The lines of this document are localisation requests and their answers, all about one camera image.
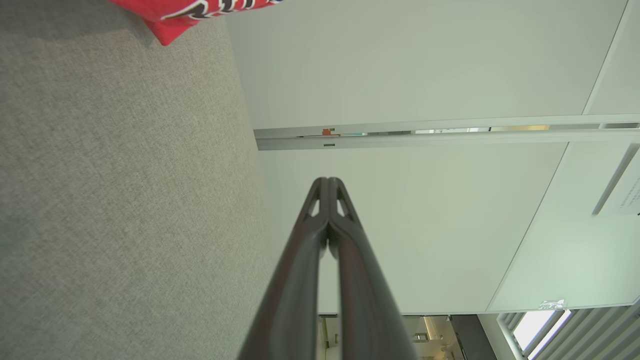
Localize grey metal partition post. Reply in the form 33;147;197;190
254;114;640;152

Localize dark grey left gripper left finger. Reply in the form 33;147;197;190
239;177;330;360

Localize red shorts with white stripe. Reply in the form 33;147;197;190
109;0;283;47

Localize grey fabric sofa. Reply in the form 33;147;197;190
0;0;321;360

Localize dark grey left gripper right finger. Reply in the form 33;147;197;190
327;177;419;360

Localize grey window blinds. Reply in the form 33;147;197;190
495;299;640;360

